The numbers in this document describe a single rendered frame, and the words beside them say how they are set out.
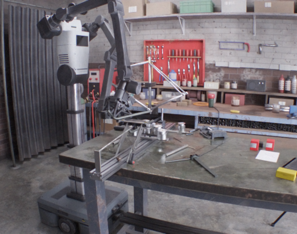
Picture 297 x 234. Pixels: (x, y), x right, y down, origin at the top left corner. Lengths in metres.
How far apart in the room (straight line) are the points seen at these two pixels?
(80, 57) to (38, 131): 2.18
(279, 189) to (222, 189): 0.22
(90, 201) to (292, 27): 3.00
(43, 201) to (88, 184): 0.90
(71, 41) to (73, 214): 1.26
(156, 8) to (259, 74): 1.59
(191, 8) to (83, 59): 1.80
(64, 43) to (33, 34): 1.94
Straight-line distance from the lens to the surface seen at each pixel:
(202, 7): 3.25
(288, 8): 3.22
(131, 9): 3.60
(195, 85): 3.37
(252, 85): 3.26
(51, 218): 2.22
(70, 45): 1.82
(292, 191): 1.03
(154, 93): 3.50
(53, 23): 1.74
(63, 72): 1.86
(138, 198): 1.96
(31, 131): 3.75
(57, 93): 4.06
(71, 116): 1.93
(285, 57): 3.43
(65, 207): 2.05
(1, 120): 3.90
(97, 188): 1.34
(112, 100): 1.36
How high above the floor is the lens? 1.33
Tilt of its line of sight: 12 degrees down
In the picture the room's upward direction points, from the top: straight up
